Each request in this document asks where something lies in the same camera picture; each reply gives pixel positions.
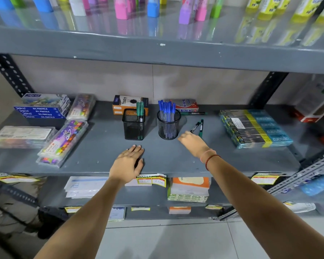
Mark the person's right hand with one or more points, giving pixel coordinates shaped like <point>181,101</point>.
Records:
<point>195,145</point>

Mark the person's left hand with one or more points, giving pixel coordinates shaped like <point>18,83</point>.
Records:
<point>125,165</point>

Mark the person's left thumb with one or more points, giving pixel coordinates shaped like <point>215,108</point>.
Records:
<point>141,165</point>

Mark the person's right fingers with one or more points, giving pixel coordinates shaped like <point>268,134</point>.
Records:
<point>185,137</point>

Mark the person's left forearm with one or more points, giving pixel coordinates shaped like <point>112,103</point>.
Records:
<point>91,221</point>

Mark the person's right forearm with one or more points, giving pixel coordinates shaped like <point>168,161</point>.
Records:
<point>259,210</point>

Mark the black marker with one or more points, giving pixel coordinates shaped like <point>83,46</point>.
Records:
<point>195,127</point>

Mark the yellow shelf price label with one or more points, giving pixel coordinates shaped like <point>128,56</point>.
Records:
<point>264,178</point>
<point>213,207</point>
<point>72,209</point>
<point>16,178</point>
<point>151,181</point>
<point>140,209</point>
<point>288,204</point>

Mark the round black mesh pen holder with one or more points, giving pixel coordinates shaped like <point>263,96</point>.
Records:
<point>168,129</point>

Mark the pink wrist band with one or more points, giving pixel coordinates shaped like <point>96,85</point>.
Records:
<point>206,155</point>

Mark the red white pen box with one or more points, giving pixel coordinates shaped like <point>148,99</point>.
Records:
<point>187,105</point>

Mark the bunch of blue pens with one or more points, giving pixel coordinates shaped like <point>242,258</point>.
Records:
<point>166,109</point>

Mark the square black mesh pen holder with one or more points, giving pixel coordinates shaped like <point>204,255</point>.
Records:
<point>132,126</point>

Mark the stack of orange notepads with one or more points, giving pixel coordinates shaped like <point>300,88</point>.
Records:
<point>189,188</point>

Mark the white blue notebook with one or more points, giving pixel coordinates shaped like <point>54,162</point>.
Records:
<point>117,213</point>

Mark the orange white notepad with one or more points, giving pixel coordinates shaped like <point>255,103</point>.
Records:
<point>179,210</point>

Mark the pile of white envelopes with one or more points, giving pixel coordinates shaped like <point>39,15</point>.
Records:
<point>83,186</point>

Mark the orange black cardboard box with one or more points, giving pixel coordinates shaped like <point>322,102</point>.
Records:
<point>129,103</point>

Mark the stack of teal yellow packets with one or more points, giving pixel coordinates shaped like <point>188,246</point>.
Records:
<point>255,128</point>

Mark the clear sketch pen pack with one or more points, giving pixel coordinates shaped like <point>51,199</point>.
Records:
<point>50,161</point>
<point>64,138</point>
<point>81,106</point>

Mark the grey metal shelf rack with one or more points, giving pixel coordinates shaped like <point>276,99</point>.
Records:
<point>162,51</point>

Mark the blue pastel box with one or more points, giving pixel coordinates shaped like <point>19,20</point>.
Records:
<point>44,99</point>
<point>46,117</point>
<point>43,111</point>
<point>44,114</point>

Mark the grey slotted metal rack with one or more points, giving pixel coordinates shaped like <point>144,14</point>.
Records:
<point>299,176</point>

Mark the clear plastic crayon case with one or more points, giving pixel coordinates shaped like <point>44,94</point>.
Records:
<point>23,136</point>

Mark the white red cardboard box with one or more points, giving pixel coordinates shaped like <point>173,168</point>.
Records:
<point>316,99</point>

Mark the white plastic item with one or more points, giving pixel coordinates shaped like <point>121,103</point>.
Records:
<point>302,207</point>

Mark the blue plastic packets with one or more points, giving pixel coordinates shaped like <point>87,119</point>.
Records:
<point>317,184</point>

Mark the row of pastel coloured bottles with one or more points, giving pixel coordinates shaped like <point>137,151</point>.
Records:
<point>121,8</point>

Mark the row of yellow bottles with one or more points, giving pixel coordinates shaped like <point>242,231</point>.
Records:
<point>302,9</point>

